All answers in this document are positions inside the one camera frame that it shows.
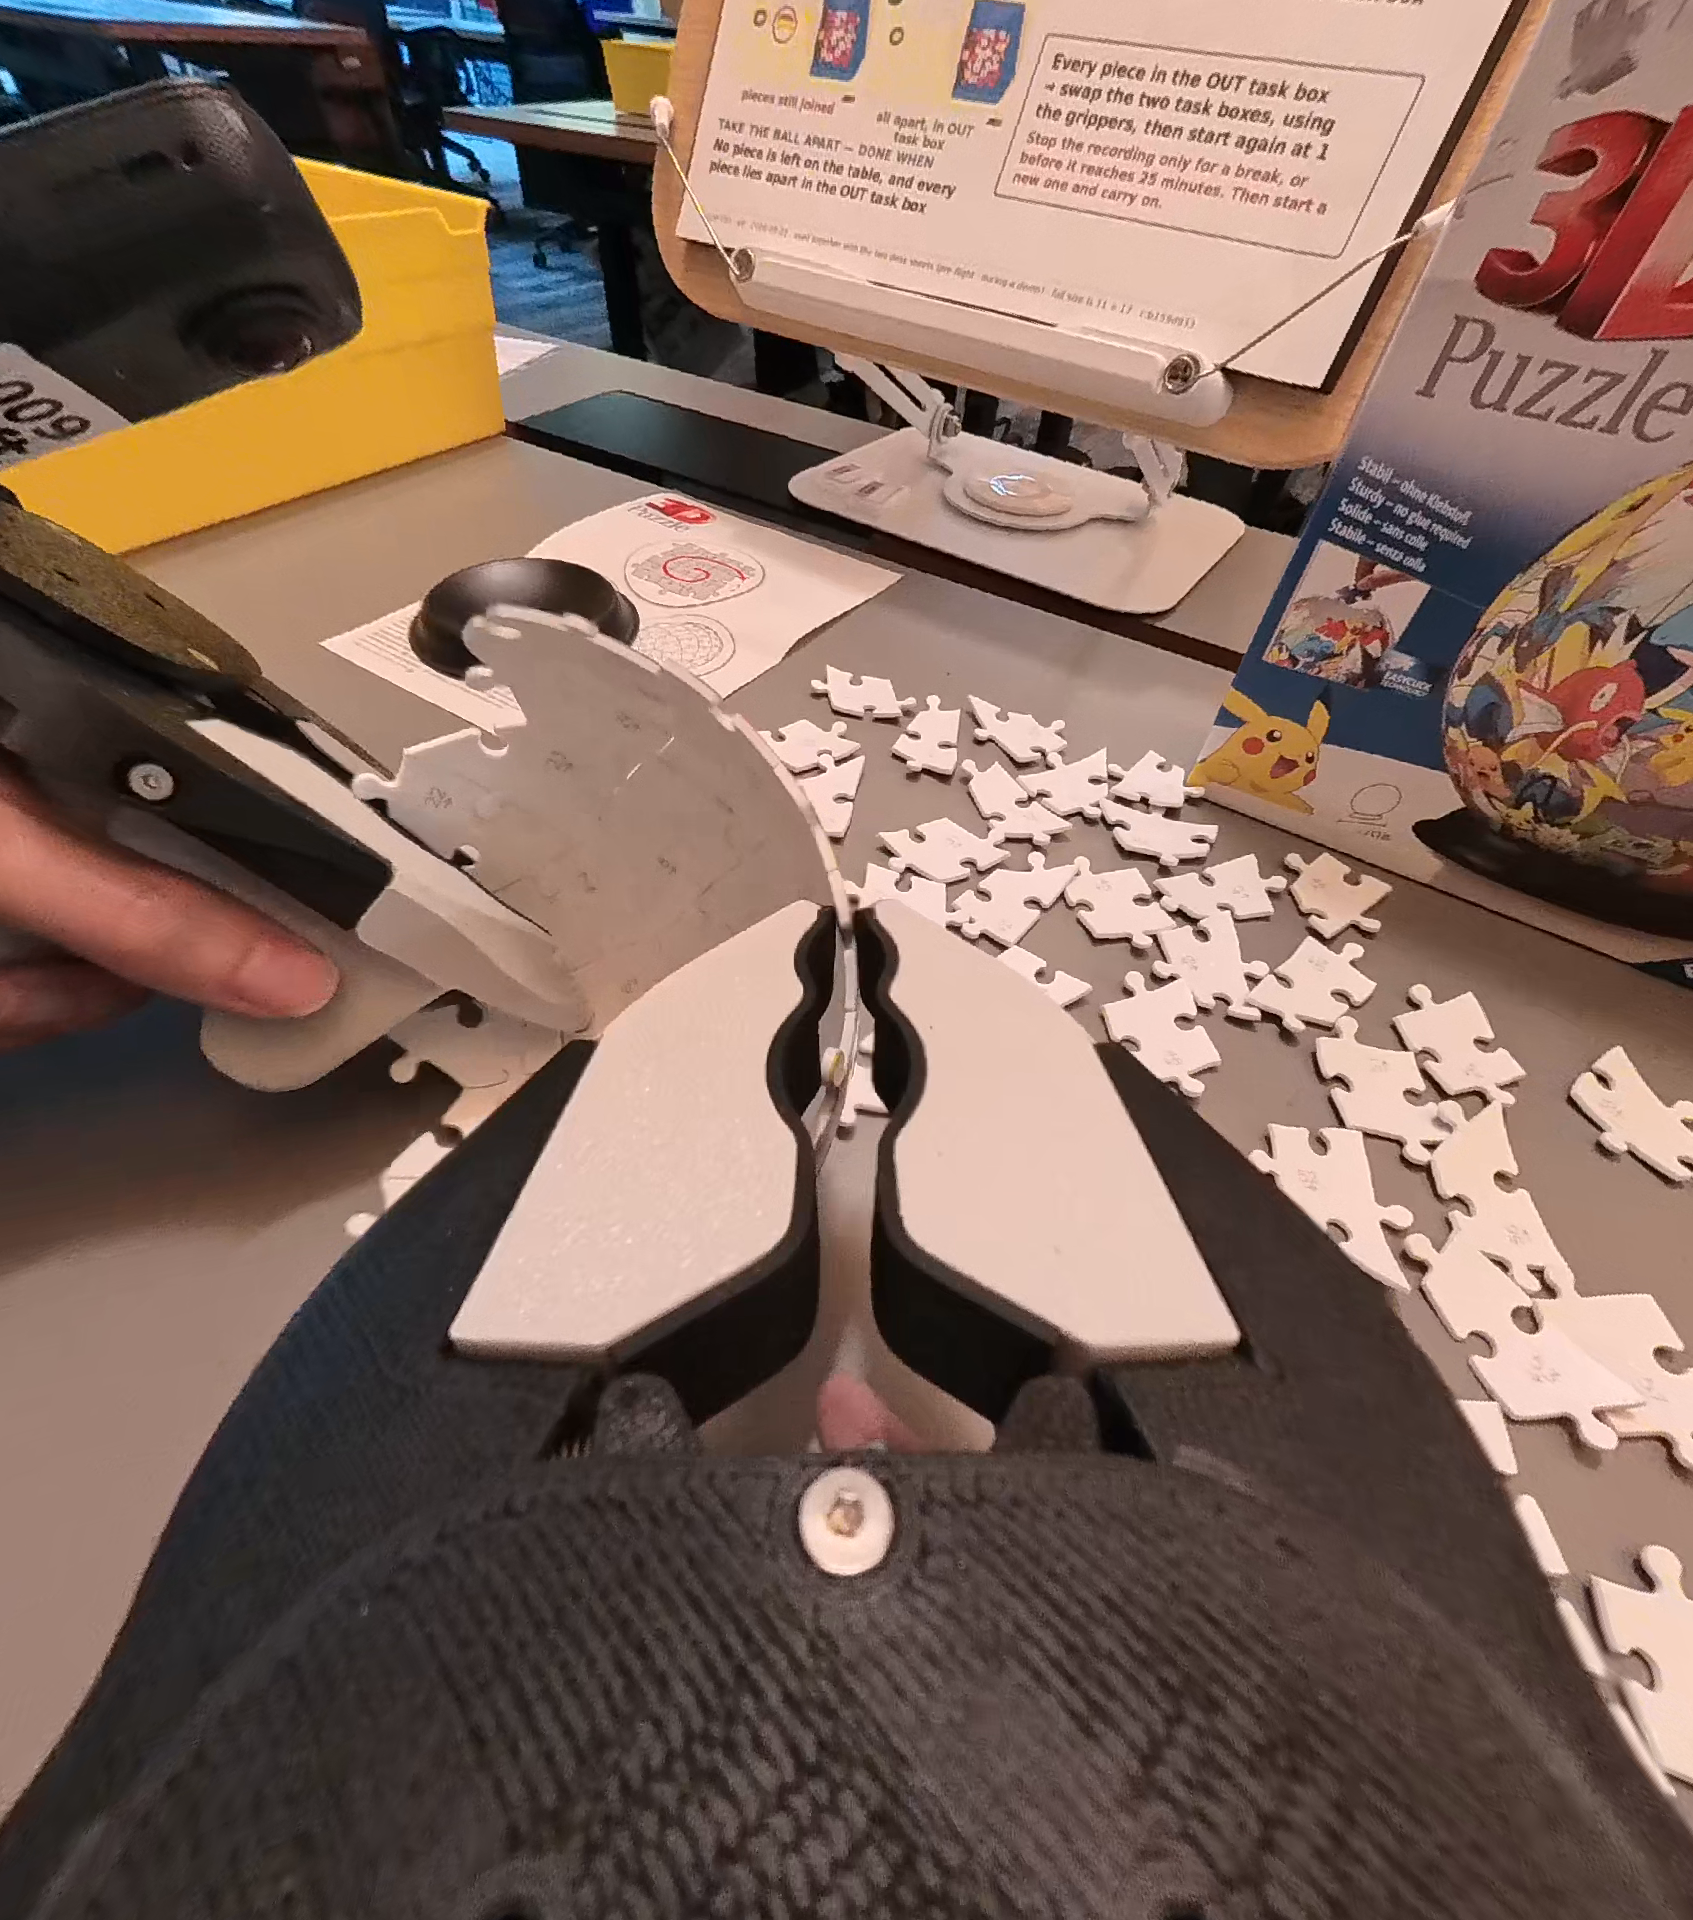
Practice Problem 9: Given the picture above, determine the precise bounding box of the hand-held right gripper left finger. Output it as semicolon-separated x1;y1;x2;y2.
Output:
445;897;851;1431

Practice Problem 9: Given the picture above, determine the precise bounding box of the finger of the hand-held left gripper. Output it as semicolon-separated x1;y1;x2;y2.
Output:
189;716;596;1041
197;956;430;1094

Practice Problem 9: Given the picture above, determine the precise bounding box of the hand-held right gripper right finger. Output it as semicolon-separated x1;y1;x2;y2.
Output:
852;897;1248;1424

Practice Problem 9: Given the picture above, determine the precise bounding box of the partly built puzzle ball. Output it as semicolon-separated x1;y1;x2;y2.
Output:
349;600;863;1191

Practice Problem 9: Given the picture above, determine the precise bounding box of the joined flat puzzle section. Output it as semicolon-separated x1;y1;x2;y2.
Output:
340;996;596;1243

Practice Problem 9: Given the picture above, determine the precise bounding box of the pile of white puzzle pieces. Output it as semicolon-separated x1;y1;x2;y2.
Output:
757;660;1693;1881

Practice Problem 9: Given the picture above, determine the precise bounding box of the puzzle ball cardboard box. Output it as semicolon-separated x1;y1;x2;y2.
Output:
1189;0;1693;1041

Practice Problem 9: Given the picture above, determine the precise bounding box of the person's left hand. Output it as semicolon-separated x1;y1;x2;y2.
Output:
0;697;355;1041

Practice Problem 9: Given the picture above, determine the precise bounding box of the yellow plastic bin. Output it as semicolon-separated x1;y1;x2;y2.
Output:
0;156;512;559

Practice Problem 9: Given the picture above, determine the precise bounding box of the folded paper leaflet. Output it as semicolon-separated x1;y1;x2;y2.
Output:
318;493;905;705

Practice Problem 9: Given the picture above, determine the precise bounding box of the dark background desk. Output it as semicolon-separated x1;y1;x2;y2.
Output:
440;97;669;363

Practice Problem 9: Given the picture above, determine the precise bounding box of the small yellow bin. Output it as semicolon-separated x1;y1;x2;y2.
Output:
596;32;681;125

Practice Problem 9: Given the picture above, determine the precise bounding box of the instruction sheet on stand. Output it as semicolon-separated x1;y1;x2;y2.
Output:
649;0;1557;618

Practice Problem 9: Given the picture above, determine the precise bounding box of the printed instruction sheet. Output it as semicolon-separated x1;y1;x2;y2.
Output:
673;0;1526;397

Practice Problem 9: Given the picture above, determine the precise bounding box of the black ring ball stand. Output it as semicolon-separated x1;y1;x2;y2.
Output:
412;557;645;679

